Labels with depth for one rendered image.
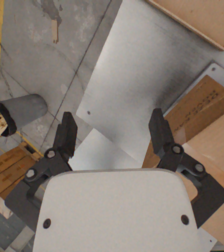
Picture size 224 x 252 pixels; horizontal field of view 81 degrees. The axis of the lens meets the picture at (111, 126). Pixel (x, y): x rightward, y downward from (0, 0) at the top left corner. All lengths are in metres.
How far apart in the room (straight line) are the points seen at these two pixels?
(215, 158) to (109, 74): 0.44
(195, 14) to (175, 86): 0.20
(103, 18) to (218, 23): 1.14
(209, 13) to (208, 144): 0.36
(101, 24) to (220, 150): 1.42
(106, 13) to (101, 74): 0.99
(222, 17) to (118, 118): 0.44
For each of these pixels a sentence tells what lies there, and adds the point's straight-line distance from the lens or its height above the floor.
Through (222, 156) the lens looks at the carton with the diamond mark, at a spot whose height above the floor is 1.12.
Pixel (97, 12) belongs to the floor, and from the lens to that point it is 1.56.
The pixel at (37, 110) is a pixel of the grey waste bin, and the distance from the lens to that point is 2.12.
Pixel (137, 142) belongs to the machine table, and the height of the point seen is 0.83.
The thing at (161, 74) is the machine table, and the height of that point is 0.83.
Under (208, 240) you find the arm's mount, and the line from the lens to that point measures 0.89.
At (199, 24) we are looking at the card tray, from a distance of 0.51.
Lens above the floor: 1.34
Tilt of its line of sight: 53 degrees down
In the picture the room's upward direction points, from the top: 138 degrees counter-clockwise
